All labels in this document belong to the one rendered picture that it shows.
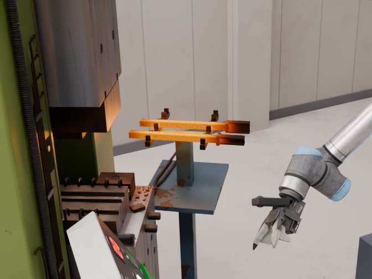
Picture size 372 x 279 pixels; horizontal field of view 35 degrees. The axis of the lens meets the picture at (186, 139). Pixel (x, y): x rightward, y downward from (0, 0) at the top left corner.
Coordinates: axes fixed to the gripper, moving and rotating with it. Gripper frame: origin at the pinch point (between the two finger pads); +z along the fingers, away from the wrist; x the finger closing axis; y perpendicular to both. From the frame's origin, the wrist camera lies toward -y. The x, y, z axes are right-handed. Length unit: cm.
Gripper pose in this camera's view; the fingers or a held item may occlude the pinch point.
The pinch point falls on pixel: (261, 248)
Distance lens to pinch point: 183.4
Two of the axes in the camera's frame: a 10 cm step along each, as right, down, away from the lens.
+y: 8.5, 5.0, 1.6
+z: -4.3, 8.4, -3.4
